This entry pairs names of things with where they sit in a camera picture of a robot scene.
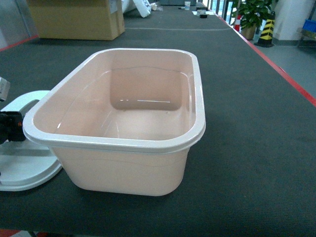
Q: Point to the yellow black striped bollard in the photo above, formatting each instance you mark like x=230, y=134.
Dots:
x=266, y=37

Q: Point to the blue bins on far shelf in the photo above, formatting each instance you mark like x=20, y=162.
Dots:
x=310, y=25

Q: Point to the white box lid grey handle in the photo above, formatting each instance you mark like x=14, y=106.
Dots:
x=25, y=165

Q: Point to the potted green plant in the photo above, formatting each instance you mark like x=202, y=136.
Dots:
x=253, y=13

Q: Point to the white paper cup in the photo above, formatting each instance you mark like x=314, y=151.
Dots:
x=187, y=5

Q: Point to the brown cardboard box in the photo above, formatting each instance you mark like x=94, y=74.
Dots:
x=77, y=19

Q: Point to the pink plastic storage box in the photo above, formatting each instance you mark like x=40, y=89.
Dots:
x=124, y=120

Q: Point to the dark grey table mat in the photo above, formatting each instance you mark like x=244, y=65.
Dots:
x=252, y=174

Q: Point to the red white traffic cone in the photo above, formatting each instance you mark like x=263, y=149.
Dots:
x=237, y=23

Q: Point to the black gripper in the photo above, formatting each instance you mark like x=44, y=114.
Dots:
x=11, y=127

